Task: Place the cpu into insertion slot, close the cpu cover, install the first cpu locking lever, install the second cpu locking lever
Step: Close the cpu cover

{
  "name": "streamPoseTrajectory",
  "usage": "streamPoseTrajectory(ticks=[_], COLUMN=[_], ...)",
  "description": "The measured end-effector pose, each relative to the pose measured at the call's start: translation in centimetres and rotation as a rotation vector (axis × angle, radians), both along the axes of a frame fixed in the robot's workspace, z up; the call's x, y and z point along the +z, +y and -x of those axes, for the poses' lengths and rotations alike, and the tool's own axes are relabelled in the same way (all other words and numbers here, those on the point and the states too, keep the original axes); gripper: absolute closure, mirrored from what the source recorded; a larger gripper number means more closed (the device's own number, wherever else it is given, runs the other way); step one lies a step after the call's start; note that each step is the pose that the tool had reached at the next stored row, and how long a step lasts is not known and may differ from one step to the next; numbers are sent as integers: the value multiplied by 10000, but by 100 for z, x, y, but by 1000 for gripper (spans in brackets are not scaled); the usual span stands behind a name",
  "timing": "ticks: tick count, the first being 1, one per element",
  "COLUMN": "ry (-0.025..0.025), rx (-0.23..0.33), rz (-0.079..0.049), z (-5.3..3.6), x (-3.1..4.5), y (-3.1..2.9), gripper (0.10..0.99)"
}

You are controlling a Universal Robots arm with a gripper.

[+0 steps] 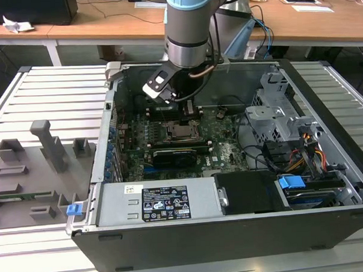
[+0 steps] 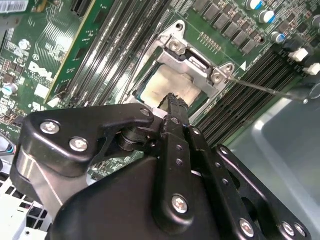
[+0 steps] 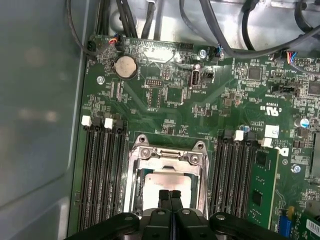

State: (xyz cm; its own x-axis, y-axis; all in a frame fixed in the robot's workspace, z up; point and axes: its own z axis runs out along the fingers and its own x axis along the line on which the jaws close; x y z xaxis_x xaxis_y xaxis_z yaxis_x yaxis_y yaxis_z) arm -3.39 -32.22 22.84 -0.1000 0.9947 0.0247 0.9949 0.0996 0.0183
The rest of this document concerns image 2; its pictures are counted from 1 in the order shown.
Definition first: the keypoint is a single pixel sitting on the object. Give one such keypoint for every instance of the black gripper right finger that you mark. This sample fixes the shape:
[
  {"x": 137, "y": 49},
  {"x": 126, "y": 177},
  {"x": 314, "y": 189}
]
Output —
[{"x": 225, "y": 182}]

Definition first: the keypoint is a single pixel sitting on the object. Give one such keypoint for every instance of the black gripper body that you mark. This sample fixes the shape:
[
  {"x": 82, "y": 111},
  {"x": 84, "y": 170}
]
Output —
[{"x": 112, "y": 212}]

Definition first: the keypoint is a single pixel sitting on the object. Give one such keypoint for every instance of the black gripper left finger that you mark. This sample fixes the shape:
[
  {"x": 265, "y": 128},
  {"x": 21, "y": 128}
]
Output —
[{"x": 75, "y": 120}]

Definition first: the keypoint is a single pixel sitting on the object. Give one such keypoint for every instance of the silver CPU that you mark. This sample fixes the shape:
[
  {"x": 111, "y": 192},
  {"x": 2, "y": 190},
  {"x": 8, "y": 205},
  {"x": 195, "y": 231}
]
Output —
[{"x": 170, "y": 82}]

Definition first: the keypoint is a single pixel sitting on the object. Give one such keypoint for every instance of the metal socket cover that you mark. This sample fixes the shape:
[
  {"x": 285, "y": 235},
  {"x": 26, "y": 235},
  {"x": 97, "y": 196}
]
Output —
[{"x": 172, "y": 60}]

